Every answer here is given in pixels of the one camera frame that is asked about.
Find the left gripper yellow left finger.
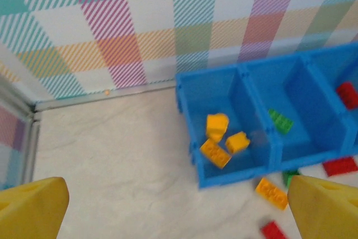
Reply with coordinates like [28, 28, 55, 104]
[0, 176, 70, 239]

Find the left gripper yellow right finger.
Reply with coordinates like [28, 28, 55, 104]
[288, 175, 358, 239]

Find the red lego brick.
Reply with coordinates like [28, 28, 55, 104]
[335, 81, 358, 110]
[321, 156, 358, 177]
[260, 221, 289, 239]

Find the small green lego brick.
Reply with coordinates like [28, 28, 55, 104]
[281, 169, 300, 188]

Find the small yellow lego brick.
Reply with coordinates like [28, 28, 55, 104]
[225, 131, 251, 154]

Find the yellow rounded lego piece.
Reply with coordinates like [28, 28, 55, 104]
[206, 113, 230, 142]

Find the blue plastic bin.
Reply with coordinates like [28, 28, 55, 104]
[240, 54, 350, 171]
[175, 64, 276, 189]
[304, 41, 358, 157]

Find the aluminium side frame rail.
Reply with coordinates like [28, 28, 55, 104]
[22, 110, 42, 188]

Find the aluminium frame post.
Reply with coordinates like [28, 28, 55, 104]
[0, 78, 36, 116]

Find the aluminium back frame rail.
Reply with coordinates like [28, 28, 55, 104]
[33, 79, 180, 113]

